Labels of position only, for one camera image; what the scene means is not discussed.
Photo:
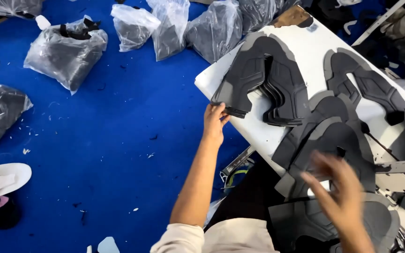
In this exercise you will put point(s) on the white shoe upper cutout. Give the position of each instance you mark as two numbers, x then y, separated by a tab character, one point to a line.
2	181

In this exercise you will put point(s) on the white work board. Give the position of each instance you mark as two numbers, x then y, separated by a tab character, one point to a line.
315	49

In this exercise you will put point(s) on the person's left hand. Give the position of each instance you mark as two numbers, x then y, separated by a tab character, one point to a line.
213	121

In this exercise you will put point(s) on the person's beige shirt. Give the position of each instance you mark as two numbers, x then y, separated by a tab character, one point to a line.
216	237

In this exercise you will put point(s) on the person's right fingers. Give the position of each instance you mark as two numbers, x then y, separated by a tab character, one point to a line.
323	172

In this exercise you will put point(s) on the person's right hand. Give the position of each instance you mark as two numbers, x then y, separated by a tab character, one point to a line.
336	189

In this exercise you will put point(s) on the black grey shoe upper piece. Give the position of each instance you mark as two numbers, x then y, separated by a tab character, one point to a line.
332	154
364	82
332	221
323	126

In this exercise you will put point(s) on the stack of black shoe uppers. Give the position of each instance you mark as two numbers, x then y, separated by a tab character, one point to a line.
264	75

